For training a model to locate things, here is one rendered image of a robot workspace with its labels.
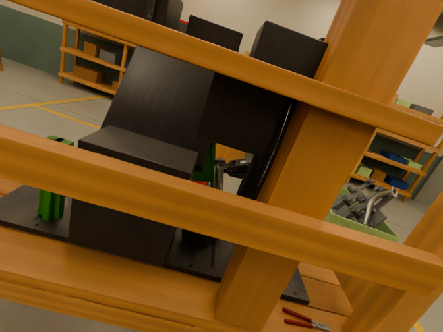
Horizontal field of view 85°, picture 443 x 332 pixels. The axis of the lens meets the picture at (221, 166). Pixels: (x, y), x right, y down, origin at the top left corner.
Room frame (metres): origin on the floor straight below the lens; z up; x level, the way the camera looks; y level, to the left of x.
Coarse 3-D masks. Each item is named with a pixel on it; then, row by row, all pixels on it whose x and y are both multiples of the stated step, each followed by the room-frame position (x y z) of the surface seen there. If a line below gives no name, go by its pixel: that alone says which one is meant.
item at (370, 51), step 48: (384, 0) 0.49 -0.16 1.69; (432, 0) 0.50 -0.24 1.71; (336, 48) 0.49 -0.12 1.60; (384, 48) 0.50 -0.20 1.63; (384, 96) 0.50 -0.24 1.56; (288, 144) 0.52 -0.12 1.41; (336, 144) 0.50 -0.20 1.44; (288, 192) 0.49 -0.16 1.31; (336, 192) 0.50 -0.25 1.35; (432, 240) 0.56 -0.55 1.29; (240, 288) 0.49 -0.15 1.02; (384, 288) 0.58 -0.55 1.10
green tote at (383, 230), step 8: (344, 192) 1.89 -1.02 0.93; (328, 216) 1.33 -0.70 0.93; (336, 216) 1.30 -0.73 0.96; (336, 224) 1.30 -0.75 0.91; (344, 224) 1.30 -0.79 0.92; (352, 224) 1.30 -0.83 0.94; (360, 224) 1.30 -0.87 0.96; (384, 224) 1.45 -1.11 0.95; (368, 232) 1.30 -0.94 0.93; (376, 232) 1.29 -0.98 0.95; (384, 232) 1.41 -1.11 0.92; (392, 232) 1.35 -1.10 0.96; (392, 240) 1.29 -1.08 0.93
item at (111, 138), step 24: (96, 144) 0.56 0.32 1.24; (120, 144) 0.61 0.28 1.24; (144, 144) 0.67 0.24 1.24; (168, 144) 0.74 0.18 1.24; (168, 168) 0.58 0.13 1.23; (192, 168) 0.62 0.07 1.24; (72, 216) 0.56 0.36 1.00; (96, 216) 0.56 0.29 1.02; (120, 216) 0.57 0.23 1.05; (72, 240) 0.56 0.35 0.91; (96, 240) 0.56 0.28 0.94; (120, 240) 0.57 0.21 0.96; (144, 240) 0.58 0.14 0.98; (168, 240) 0.58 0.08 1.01
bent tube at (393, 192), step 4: (392, 188) 1.41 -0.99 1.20; (380, 192) 1.46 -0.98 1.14; (384, 192) 1.43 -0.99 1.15; (388, 192) 1.41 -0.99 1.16; (392, 192) 1.39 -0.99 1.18; (396, 192) 1.40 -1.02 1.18; (376, 196) 1.46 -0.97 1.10; (380, 196) 1.45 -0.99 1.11; (372, 200) 1.46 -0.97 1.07; (368, 204) 1.45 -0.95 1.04; (372, 204) 1.45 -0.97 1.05; (368, 208) 1.42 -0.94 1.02; (368, 212) 1.40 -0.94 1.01; (368, 216) 1.37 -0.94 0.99; (364, 220) 1.36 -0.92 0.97; (368, 220) 1.35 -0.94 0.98; (368, 224) 1.33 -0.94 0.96
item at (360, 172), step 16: (416, 112) 5.76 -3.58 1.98; (432, 112) 5.85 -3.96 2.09; (368, 144) 5.80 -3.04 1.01; (416, 144) 5.76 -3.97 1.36; (384, 160) 5.76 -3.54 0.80; (400, 160) 5.83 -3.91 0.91; (416, 160) 6.23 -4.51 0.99; (432, 160) 5.80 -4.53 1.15; (352, 176) 5.76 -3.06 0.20; (368, 176) 5.85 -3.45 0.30; (384, 176) 5.86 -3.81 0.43; (400, 192) 5.76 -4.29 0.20
